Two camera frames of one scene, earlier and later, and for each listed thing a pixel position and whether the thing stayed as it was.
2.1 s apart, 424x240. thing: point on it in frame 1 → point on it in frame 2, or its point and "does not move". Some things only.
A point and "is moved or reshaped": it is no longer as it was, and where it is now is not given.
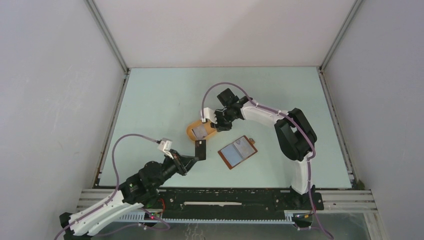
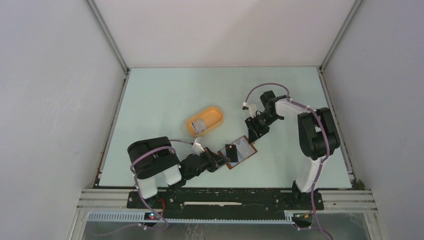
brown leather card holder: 238,151 does not move
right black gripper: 220,126 → 254,133
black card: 200,149 is moved or reshaped
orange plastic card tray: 209,129 is moved or reshaped
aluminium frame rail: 336,200 does not move
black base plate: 235,203 does not move
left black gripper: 183,163 → 216,161
